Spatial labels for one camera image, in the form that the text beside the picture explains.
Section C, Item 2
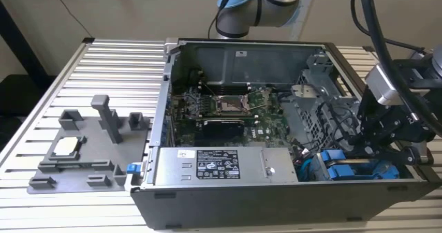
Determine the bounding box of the CPU socket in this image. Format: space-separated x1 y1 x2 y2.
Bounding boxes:
213 94 251 113

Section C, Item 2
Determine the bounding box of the black furniture frame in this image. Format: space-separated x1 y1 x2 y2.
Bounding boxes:
0 0 52 117

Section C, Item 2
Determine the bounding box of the thin black wall wire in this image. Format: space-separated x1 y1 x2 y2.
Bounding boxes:
46 0 89 38

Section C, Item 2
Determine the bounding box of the black disk wire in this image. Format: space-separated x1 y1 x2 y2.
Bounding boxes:
319 99 361 147
327 106 361 140

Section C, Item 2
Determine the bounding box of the green motherboard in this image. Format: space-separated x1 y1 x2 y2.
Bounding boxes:
170 85 293 146

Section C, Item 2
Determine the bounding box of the silver CPU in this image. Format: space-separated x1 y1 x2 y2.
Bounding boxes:
50 137 82 156

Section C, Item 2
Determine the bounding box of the hard disk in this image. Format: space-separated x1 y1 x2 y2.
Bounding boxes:
325 165 399 181
319 149 380 169

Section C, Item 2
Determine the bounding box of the black PC case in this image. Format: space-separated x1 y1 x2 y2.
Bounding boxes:
129 37 442 230

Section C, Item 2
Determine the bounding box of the blue data cable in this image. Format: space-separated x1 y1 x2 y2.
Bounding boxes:
297 156 313 181

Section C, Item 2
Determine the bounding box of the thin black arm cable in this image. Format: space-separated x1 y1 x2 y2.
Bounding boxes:
206 0 237 37

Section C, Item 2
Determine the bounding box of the black graphics card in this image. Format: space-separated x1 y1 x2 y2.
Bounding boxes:
196 118 257 142

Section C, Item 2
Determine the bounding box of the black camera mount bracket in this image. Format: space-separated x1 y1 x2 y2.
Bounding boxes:
392 59 432 90

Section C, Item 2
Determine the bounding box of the grey parts rack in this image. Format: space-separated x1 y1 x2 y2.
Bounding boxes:
26 94 152 195

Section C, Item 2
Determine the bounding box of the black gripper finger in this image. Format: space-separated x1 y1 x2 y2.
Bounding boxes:
365 139 433 166
355 89 400 156

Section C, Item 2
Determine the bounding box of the thick black camera cable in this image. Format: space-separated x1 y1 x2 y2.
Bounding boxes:
349 0 427 120

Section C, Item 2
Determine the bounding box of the blue case latch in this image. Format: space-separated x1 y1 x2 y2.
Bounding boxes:
126 163 142 176

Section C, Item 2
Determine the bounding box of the silver power supply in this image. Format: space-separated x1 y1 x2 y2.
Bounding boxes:
153 147 297 186

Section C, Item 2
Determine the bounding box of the grey metal disk bay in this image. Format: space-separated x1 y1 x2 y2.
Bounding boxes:
280 54 415 182

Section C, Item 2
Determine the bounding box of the silver camera box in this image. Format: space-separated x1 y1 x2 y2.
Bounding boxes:
365 64 407 106

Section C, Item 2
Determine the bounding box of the metal socket cover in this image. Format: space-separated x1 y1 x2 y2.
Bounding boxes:
243 86 273 110

